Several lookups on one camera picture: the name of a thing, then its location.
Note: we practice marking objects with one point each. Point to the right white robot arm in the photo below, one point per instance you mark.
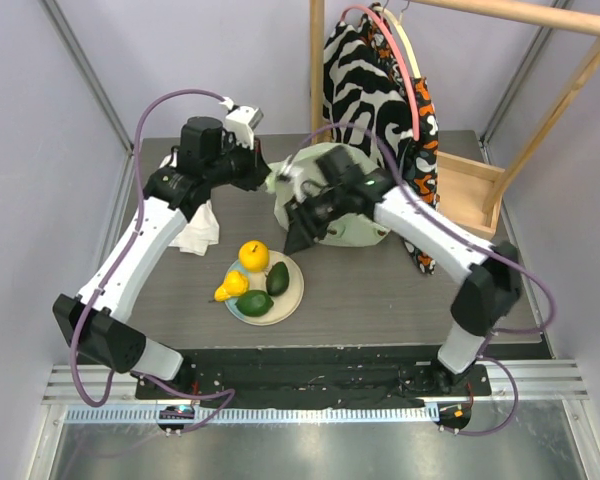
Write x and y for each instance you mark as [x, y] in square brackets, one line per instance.
[488, 276]

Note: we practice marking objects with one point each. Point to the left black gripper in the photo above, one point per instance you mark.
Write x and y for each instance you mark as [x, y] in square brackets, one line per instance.
[256, 166]

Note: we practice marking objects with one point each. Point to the cream clothes hanger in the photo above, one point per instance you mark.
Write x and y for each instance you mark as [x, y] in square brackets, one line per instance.
[410, 53]

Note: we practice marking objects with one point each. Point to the light green plastic bag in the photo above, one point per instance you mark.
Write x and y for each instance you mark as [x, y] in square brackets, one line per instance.
[348, 231]

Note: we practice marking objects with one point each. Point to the yellow fake apple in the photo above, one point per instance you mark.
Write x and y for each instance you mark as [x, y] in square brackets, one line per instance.
[254, 256]

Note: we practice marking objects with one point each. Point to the wooden clothes rack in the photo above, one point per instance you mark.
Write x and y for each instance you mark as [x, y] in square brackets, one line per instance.
[472, 191]

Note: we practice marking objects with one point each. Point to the white crumpled cloth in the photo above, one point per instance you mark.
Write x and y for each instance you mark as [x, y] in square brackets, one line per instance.
[202, 231]

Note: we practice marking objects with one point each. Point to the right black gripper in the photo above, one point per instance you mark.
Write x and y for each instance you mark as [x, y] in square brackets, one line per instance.
[306, 215]

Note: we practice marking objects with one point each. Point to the green fake avocado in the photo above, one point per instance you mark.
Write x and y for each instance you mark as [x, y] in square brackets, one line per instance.
[278, 279]

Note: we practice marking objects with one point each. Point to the orange black patterned garment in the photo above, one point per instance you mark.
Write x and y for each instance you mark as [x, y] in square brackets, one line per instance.
[417, 161]

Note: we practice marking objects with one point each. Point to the white slotted cable duct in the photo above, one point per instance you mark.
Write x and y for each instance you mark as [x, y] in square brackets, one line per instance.
[182, 414]

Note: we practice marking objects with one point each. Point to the black white zebra garment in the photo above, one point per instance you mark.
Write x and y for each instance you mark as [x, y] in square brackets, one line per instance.
[350, 82]

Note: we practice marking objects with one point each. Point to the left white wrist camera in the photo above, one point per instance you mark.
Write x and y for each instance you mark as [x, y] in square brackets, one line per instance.
[242, 120]

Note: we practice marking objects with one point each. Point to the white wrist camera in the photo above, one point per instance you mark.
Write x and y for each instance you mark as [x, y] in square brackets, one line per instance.
[293, 175]
[242, 120]

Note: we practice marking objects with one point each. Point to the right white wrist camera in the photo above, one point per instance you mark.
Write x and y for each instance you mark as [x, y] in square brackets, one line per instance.
[293, 175]

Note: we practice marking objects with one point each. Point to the pink clothes hanger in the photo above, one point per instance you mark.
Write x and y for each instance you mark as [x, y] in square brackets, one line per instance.
[387, 46]

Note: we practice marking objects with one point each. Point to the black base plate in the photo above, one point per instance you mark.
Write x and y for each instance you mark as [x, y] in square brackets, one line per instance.
[317, 378]

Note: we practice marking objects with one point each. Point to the green fake lime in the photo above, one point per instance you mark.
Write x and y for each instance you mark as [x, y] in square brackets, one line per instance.
[254, 303]

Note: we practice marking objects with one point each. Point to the yellow fake pear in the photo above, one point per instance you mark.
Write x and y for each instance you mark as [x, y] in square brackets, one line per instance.
[235, 284]

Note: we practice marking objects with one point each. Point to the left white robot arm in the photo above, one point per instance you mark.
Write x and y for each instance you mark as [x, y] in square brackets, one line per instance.
[94, 321]

